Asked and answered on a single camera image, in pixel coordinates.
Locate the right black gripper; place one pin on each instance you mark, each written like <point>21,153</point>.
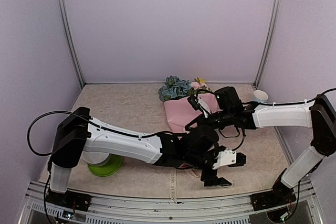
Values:
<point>201,121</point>

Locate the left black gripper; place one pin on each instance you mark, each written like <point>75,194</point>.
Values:
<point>213,180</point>

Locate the pink wrapping paper sheet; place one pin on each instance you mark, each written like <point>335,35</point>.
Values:
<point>179,112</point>

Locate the pale pink fake flower stem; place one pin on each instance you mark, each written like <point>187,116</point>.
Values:
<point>203,86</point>

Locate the beige printed ribbon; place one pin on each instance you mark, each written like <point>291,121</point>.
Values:
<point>186,184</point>

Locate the yellow fake flower stem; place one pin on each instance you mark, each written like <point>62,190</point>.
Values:
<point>200,80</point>

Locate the blue fake flower bunch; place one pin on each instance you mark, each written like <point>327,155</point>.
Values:
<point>174,88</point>

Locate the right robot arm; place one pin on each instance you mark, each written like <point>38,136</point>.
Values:
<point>307,127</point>

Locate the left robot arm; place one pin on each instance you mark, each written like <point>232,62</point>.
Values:
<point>80,132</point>

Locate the light blue mug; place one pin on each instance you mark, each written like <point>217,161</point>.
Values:
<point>260,96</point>

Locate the green plastic plate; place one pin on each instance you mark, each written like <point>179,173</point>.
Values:
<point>109,167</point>

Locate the white ceramic bowl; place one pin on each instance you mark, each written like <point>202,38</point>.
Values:
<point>96,159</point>

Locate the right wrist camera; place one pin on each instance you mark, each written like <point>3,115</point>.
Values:
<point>198,104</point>

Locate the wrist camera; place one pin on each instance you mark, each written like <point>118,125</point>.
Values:
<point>229,158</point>
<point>198,104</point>

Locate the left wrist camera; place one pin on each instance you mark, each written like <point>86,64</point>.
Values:
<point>229,158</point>

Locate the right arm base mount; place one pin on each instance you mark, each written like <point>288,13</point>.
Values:
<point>272,198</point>

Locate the front aluminium rail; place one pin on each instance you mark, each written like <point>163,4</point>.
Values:
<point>117,209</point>

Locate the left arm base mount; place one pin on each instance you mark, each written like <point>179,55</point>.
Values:
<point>70,199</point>

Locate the right aluminium frame post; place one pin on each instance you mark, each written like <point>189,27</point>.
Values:
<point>268,42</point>

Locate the aluminium frame post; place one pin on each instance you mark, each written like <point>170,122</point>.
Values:
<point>70,44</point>
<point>268,42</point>

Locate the left aluminium frame post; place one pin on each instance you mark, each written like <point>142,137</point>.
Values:
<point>70,44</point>

